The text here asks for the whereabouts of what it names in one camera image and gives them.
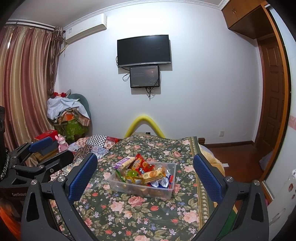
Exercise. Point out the yellow foam tube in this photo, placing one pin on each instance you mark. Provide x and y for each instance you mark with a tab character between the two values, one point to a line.
144	120

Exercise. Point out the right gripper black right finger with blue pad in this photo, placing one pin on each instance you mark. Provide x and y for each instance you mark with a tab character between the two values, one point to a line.
251	222

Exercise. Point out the blue white snack bag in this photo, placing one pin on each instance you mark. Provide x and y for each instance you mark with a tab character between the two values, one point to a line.
164	182

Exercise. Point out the green peas snack bag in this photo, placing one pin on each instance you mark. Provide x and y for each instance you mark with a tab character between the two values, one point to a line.
120	177

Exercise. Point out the red snack bag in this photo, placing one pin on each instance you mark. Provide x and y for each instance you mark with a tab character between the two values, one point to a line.
141	166

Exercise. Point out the purple cracker roll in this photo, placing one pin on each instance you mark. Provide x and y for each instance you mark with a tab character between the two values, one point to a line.
123	163

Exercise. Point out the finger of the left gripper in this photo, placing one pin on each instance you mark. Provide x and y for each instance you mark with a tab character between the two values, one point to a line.
43	171
34	145

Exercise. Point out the pink plush toy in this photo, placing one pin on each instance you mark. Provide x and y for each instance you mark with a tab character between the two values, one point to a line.
62	144

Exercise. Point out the patchwork checkered quilt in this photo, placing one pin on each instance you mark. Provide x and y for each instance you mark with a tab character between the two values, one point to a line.
96	144

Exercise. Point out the large wall television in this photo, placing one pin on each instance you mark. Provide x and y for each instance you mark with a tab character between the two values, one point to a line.
143	50

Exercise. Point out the orange rice cracker pack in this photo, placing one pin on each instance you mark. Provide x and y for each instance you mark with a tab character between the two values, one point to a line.
154	175

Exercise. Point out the white air conditioner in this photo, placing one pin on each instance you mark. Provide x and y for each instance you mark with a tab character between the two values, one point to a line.
85	28

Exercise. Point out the wall power socket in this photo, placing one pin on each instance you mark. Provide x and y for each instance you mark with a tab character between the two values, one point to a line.
221	133

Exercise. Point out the green jelly cup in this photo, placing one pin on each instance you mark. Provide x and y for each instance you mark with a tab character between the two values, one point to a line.
131	174

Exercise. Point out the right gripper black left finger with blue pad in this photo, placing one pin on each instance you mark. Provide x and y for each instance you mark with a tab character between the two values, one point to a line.
37	220

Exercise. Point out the striped pink curtain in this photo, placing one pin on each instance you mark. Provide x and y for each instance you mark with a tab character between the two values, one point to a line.
29	63

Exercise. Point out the pile of clothes on chair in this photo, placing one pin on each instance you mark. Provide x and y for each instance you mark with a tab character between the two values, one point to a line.
70	114

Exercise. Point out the wooden door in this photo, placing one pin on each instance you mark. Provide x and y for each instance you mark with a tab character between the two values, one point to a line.
275	98

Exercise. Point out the red gift box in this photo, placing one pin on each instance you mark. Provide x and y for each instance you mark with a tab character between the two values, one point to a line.
49	133

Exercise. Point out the wooden overhead cabinet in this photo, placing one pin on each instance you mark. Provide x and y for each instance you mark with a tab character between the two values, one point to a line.
247	18

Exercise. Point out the dark floral bedspread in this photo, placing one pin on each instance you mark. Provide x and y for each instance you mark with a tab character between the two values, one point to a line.
116	211

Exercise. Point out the beige green plush blanket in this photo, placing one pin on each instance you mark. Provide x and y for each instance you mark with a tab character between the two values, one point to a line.
211	173

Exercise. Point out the clear bag of pastries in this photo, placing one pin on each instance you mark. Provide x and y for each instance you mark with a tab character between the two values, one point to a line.
144	191

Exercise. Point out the small wall monitor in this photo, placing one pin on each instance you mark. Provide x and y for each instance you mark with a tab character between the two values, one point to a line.
144	76

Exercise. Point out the clear plastic storage bin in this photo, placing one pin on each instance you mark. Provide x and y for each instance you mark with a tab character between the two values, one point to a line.
162	193

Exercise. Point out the gold snack bar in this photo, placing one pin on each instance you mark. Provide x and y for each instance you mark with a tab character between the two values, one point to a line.
134	180

